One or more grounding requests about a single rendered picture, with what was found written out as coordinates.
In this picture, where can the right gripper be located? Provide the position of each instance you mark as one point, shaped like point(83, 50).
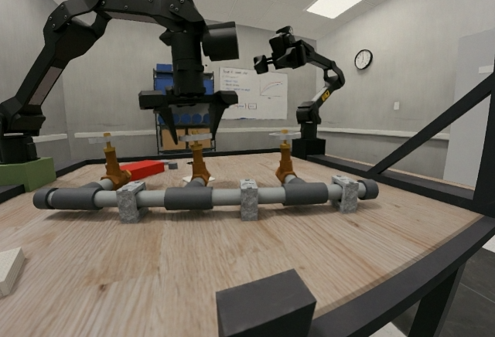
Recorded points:
point(290, 59)

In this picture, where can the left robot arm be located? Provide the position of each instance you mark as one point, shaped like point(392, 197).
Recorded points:
point(67, 37)

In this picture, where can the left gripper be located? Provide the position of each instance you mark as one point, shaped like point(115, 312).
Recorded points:
point(188, 83)

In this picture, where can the black diagonal bar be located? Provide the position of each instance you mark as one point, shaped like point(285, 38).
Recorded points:
point(484, 194)

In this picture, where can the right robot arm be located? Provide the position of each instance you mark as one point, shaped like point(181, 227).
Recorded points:
point(307, 111)

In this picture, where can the red rectangular block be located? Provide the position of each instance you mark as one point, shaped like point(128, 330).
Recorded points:
point(143, 169)

